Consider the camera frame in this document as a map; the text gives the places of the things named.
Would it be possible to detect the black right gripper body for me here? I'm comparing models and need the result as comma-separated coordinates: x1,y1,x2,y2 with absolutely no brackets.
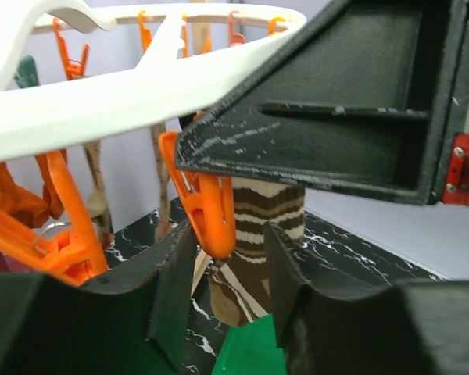
433,1,469,207

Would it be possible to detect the orange gripped clothes peg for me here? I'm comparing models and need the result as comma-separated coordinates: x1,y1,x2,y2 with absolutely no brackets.
159,131,236,259

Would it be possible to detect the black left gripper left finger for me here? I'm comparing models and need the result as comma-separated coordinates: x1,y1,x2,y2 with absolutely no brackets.
0,221,197,374

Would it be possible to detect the teal clothes peg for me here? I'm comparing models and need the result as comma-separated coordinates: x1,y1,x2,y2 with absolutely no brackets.
14,55,40,89

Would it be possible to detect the orange hanging sock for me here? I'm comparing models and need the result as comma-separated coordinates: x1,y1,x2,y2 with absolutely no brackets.
0,154,64,228

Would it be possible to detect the wooden drying rack frame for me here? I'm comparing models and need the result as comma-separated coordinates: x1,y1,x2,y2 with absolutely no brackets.
191,21,210,296

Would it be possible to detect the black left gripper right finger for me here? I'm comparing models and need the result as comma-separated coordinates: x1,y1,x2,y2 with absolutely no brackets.
264,223,469,374

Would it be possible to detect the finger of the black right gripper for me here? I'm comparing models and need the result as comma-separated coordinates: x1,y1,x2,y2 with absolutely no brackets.
175,1,469,205

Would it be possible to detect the white round clip hanger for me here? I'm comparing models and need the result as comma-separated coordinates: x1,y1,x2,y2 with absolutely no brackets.
0,1,306,162

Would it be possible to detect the green plastic tray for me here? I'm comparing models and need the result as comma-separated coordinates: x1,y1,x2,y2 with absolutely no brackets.
212,314,287,375

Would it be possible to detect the argyle brown hanging sock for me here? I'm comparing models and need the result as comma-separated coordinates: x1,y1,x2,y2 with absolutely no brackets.
81,120,173,251

